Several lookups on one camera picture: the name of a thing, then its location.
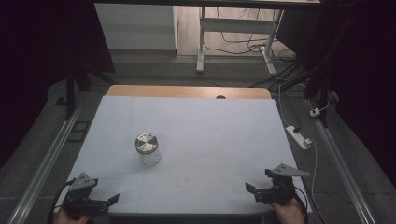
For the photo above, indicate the round silver metal lid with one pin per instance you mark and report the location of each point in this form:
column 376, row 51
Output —
column 146, row 143

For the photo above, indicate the small white adapter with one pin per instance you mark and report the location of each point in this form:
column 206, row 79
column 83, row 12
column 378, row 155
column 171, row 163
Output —
column 315, row 112

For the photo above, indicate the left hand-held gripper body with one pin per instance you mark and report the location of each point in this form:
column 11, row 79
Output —
column 79, row 199

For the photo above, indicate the person's left hand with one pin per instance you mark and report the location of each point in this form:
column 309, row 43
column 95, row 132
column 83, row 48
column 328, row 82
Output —
column 67, row 219

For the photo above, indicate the black plug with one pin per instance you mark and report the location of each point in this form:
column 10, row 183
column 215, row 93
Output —
column 297, row 129

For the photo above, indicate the metal floor rail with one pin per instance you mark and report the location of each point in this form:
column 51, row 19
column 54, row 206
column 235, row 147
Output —
column 342, row 168
column 46, row 161

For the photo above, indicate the dark curtain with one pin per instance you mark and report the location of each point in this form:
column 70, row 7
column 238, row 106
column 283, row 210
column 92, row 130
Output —
column 367, row 77
column 40, row 46

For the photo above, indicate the white power strip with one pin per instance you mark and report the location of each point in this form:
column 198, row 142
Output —
column 298, row 138

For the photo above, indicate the black rectangular floor frame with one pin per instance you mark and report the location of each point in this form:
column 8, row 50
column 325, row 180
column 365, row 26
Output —
column 78, row 131

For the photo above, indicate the person's right hand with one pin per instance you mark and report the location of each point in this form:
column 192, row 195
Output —
column 289, row 213

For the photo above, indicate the white table mat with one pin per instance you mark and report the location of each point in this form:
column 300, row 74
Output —
column 202, row 130

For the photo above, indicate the wooden table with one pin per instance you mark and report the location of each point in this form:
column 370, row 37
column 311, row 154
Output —
column 174, row 91

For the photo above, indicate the black metal stand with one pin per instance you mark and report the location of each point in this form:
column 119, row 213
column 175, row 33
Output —
column 70, row 93
column 323, row 90

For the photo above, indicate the clear glass jar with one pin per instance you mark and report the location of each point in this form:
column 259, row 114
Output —
column 150, row 158

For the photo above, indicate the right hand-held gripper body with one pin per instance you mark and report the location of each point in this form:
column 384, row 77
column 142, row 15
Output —
column 280, row 191

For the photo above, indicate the white panel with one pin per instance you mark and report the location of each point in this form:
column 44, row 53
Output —
column 137, row 28

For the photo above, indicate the white desk frame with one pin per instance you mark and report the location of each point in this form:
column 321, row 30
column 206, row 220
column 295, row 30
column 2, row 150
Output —
column 236, row 25

